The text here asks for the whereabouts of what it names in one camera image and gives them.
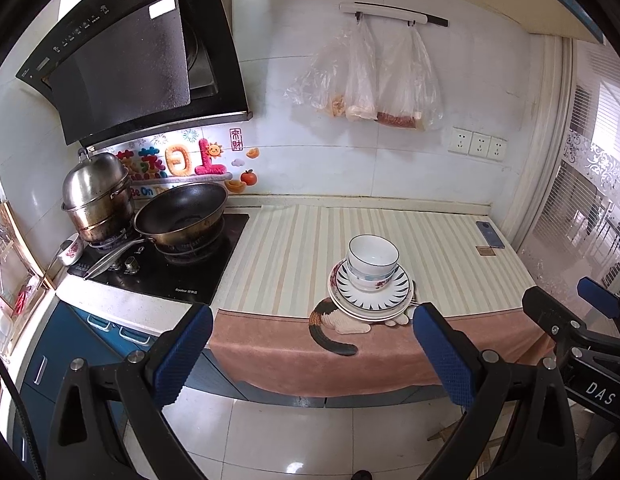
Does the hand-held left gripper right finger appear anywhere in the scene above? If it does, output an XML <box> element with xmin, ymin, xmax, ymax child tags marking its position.
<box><xmin>414</xmin><ymin>302</ymin><xmax>580</xmax><ymax>480</ymax></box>

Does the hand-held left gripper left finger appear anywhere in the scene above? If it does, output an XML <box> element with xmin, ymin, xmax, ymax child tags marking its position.
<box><xmin>42</xmin><ymin>304</ymin><xmax>214</xmax><ymax>480</ymax></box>

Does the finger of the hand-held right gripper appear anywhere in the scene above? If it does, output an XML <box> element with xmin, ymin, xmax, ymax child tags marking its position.
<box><xmin>521</xmin><ymin>286</ymin><xmax>589</xmax><ymax>357</ymax></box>
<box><xmin>577</xmin><ymin>276</ymin><xmax>620</xmax><ymax>343</ymax></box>

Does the white plate blue leaf pattern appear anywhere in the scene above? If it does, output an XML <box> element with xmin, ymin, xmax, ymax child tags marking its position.
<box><xmin>336</xmin><ymin>260</ymin><xmax>411</xmax><ymax>311</ymax></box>

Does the white bowl with red roses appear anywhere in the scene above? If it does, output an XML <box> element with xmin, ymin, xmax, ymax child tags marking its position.
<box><xmin>352</xmin><ymin>274</ymin><xmax>397</xmax><ymax>292</ymax></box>

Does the white bowl with dark rim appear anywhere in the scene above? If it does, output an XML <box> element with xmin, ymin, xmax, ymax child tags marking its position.
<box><xmin>348</xmin><ymin>234</ymin><xmax>399</xmax><ymax>271</ymax></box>

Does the black gas stove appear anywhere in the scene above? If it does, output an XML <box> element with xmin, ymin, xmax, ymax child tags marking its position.
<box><xmin>66</xmin><ymin>212</ymin><xmax>251</xmax><ymax>306</ymax></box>

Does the blue smartphone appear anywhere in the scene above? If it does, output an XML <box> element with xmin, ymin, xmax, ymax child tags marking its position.
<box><xmin>476</xmin><ymin>220</ymin><xmax>505</xmax><ymax>249</ymax></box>

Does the glass sliding door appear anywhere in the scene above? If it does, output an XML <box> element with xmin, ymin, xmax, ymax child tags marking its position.
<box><xmin>520</xmin><ymin>40</ymin><xmax>620</xmax><ymax>301</ymax></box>

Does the knitted cat-shaped mat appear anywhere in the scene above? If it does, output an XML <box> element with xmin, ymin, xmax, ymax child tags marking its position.
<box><xmin>309</xmin><ymin>297</ymin><xmax>421</xmax><ymax>357</ymax></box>

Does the striped counter mat pink edge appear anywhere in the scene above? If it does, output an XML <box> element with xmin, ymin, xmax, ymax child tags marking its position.
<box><xmin>208</xmin><ymin>204</ymin><xmax>555</xmax><ymax>400</ymax></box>

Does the black wok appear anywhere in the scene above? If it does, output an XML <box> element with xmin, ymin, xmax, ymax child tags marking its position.
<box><xmin>83</xmin><ymin>182</ymin><xmax>229</xmax><ymax>281</ymax></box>

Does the small white patterned bowl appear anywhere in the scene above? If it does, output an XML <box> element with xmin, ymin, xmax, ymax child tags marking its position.
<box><xmin>57</xmin><ymin>240</ymin><xmax>86</xmax><ymax>267</ymax></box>

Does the steel steamer pot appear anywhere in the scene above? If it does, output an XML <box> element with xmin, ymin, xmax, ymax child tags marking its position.
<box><xmin>61</xmin><ymin>149</ymin><xmax>137</xmax><ymax>243</ymax></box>

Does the clear plastic bag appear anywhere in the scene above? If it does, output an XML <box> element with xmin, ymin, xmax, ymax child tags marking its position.
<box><xmin>375</xmin><ymin>25</ymin><xmax>445</xmax><ymax>131</ymax></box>
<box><xmin>284</xmin><ymin>22</ymin><xmax>349</xmax><ymax>118</ymax></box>
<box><xmin>344</xmin><ymin>17</ymin><xmax>379</xmax><ymax>122</ymax></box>

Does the black range hood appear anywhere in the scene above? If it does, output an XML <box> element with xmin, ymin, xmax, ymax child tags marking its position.
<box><xmin>15</xmin><ymin>0</ymin><xmax>254</xmax><ymax>147</ymax></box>

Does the colourful wall sticker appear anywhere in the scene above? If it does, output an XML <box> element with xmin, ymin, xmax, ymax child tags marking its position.
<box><xmin>115</xmin><ymin>127</ymin><xmax>261</xmax><ymax>198</ymax></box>

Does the white wall hook rail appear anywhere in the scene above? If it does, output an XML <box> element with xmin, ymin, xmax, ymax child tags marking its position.
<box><xmin>339</xmin><ymin>1</ymin><xmax>449</xmax><ymax>28</ymax></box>

